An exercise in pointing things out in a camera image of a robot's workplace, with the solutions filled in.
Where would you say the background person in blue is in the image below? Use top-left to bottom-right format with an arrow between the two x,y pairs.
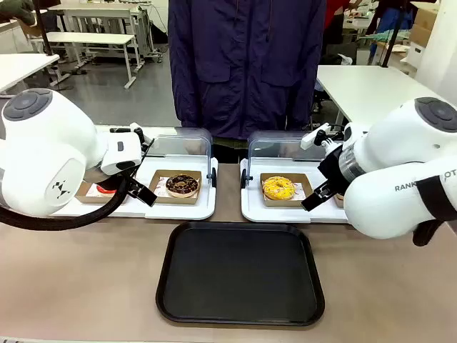
371,0 -> 416,37

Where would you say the olive green jacket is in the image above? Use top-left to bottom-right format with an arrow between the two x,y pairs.
0,0 -> 36,23

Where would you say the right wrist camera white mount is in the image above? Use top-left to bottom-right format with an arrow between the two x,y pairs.
300,122 -> 346,153

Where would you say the chocolate donut with nuts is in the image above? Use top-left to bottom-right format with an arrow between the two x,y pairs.
165,174 -> 200,199

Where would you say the clear display lid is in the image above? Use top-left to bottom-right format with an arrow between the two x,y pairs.
109,126 -> 218,189
241,130 -> 344,189

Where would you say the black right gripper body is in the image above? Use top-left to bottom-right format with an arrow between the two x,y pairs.
317,144 -> 346,197

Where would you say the white storage box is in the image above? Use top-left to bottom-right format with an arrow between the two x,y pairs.
406,40 -> 426,69

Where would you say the person in navy jacket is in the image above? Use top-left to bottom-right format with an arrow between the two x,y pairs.
166,0 -> 328,164

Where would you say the black plastic serving tray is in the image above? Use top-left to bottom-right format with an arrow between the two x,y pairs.
155,220 -> 326,327

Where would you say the white printed paper liner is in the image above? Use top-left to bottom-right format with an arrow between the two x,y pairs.
262,179 -> 308,202
156,177 -> 201,198

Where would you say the white display tray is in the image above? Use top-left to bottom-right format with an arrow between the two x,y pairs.
239,156 -> 353,224
53,156 -> 218,221

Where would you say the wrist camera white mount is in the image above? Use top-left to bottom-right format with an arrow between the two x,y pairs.
300,122 -> 346,153
129,122 -> 155,153

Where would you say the black left arm cable sleeve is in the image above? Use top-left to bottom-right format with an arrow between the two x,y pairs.
0,177 -> 130,231

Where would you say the white low bench table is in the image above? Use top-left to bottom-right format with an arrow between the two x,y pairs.
45,31 -> 137,90

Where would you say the person's right forearm navy sleeve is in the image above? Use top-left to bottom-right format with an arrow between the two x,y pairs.
169,53 -> 201,128

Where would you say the background person in red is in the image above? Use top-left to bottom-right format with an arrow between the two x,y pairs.
322,0 -> 362,56

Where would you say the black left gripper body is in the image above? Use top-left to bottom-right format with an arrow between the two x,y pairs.
87,168 -> 133,187

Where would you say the cardboard tray under red donut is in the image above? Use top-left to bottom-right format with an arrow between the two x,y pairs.
74,180 -> 125,206

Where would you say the yellow glazed donut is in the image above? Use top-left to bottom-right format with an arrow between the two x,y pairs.
261,175 -> 296,202

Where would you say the white background desk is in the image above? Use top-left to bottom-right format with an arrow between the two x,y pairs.
46,2 -> 144,54

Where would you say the black vertical pole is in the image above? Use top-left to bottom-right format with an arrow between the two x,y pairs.
36,0 -> 50,56

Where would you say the black slanted pole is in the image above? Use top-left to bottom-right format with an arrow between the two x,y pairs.
379,0 -> 405,69

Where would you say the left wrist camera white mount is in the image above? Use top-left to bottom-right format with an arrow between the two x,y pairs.
129,122 -> 155,153

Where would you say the brown cardboard box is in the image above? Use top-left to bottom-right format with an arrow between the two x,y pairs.
409,1 -> 441,49

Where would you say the large white side table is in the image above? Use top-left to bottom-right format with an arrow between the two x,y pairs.
315,64 -> 449,134

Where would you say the yellow donut in cardboard tray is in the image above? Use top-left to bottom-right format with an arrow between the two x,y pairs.
259,172 -> 316,209

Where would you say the red glazed donut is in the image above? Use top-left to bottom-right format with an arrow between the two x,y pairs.
94,182 -> 119,197

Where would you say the black right arm cable strap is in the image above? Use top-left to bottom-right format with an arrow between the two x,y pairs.
412,174 -> 455,247

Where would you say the white table with black pole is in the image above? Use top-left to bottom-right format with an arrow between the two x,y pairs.
0,53 -> 61,98

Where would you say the person's left forearm navy sleeve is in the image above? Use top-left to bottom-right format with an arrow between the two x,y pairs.
284,53 -> 325,131

